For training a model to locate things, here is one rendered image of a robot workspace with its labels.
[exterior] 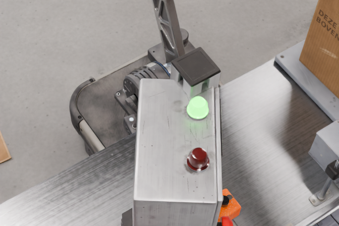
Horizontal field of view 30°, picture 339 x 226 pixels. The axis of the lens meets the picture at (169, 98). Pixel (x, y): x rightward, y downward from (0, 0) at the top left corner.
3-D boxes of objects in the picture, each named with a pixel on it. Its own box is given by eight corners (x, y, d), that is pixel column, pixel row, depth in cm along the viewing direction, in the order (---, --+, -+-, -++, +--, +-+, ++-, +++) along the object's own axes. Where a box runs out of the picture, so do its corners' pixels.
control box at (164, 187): (132, 264, 84) (131, 200, 69) (138, 154, 94) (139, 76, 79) (209, 267, 84) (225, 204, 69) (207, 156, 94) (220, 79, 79)
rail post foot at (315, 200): (314, 207, 140) (315, 205, 140) (307, 198, 142) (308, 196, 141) (334, 195, 142) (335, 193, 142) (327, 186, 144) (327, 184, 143)
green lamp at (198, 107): (186, 120, 75) (187, 109, 73) (186, 102, 77) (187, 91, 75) (208, 121, 75) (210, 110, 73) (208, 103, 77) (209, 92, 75)
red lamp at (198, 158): (186, 172, 71) (187, 162, 69) (186, 152, 73) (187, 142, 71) (209, 173, 71) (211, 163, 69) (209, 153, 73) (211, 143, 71)
